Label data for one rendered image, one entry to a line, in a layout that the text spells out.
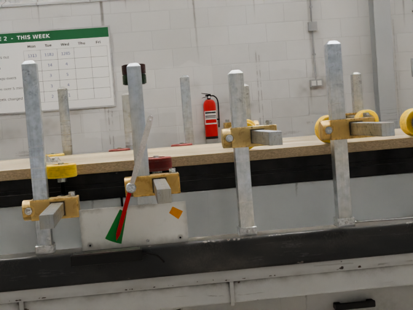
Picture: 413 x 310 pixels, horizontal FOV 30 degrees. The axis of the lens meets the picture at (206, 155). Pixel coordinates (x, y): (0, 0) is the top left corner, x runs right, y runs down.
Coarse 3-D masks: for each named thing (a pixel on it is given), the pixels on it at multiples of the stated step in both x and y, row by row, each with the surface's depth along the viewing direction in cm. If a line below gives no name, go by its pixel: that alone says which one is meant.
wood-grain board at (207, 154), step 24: (216, 144) 273; (288, 144) 231; (312, 144) 220; (360, 144) 215; (384, 144) 215; (408, 144) 216; (0, 168) 220; (24, 168) 210; (96, 168) 208; (120, 168) 209
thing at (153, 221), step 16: (112, 208) 188; (128, 208) 188; (144, 208) 188; (160, 208) 189; (176, 208) 189; (80, 224) 187; (96, 224) 188; (128, 224) 188; (144, 224) 189; (160, 224) 189; (176, 224) 189; (96, 240) 188; (128, 240) 188; (144, 240) 189; (160, 240) 189; (176, 240) 190
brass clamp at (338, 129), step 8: (328, 120) 194; (336, 120) 192; (344, 120) 192; (352, 120) 192; (360, 120) 193; (368, 120) 193; (320, 128) 194; (328, 128) 191; (336, 128) 192; (344, 128) 192; (320, 136) 195; (328, 136) 192; (336, 136) 192; (344, 136) 192; (352, 136) 193; (360, 136) 193; (368, 136) 193
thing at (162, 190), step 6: (156, 180) 184; (162, 180) 183; (156, 186) 167; (162, 186) 166; (168, 186) 165; (156, 192) 164; (162, 192) 160; (168, 192) 161; (156, 198) 169; (162, 198) 161; (168, 198) 161
